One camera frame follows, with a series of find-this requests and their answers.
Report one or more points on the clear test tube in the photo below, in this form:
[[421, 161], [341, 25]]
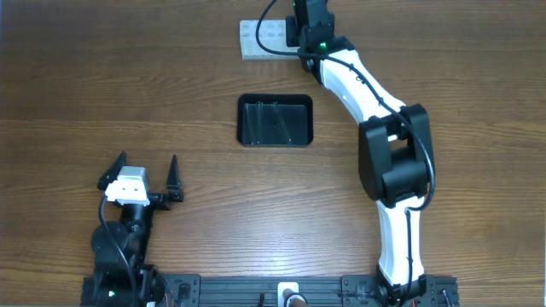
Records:
[[281, 123], [259, 123], [249, 123]]

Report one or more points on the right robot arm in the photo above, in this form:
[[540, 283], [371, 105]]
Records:
[[362, 94]]

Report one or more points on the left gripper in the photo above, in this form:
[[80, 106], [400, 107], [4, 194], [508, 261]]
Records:
[[160, 200]]

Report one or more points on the mounting rail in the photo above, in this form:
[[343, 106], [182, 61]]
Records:
[[239, 290]]

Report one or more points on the black tray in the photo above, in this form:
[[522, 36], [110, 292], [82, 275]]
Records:
[[307, 123]]

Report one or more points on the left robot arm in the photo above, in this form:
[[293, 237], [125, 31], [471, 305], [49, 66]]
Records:
[[108, 243]]

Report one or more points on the white test tube rack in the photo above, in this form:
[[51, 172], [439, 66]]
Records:
[[264, 38]]

